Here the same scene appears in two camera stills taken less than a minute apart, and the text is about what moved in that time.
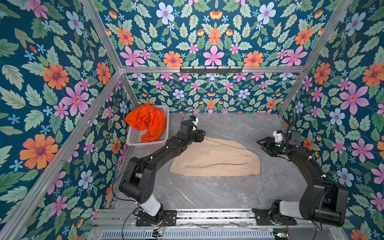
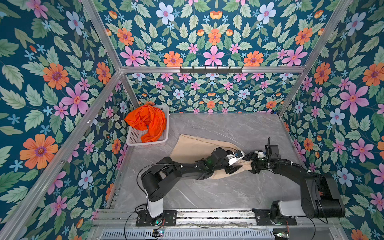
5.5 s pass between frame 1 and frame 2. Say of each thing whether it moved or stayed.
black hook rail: stayed
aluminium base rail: stayed
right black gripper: moved
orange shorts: stayed
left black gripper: moved
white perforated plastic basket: stayed
